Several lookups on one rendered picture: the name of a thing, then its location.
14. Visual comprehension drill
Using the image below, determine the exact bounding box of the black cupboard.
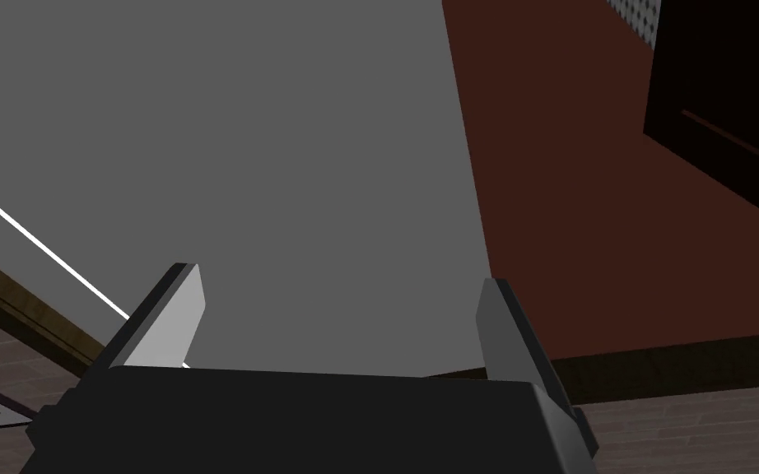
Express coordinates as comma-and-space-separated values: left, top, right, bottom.
642, 0, 759, 236

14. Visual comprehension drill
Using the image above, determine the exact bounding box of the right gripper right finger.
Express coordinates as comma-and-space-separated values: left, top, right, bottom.
474, 277, 571, 404

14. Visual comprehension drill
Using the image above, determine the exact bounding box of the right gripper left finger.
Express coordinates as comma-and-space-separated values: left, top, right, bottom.
98, 263, 207, 369

